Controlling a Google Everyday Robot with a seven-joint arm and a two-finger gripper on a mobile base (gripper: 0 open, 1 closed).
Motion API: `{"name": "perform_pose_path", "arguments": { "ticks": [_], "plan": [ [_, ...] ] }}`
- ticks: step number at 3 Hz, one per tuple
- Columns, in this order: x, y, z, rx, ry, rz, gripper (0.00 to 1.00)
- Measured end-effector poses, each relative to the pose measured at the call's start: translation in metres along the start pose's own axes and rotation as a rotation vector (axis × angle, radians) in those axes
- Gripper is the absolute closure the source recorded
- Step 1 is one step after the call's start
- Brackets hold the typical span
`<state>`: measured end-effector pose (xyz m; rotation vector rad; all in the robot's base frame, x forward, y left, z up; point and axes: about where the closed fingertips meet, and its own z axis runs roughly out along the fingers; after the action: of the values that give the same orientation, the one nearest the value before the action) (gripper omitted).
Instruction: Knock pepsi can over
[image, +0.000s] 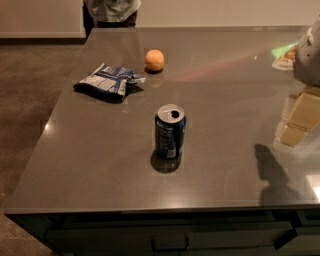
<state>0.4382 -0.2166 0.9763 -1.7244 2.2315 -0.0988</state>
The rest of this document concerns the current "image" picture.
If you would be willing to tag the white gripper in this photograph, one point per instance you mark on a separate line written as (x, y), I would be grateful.
(308, 61)

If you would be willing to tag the blue pepsi can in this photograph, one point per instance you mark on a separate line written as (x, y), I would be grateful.
(170, 122)

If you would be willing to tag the yellow green snack packet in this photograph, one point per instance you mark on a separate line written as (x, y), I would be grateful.
(284, 57)

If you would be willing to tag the orange fruit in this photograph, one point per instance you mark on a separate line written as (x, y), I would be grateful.
(154, 60)

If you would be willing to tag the blue white chip bag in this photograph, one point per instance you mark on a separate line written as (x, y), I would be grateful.
(109, 82)

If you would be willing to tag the person in grey shirt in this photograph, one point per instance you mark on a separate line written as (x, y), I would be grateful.
(109, 14)

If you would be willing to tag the black drawer handle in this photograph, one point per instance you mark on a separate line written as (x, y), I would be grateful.
(170, 244)

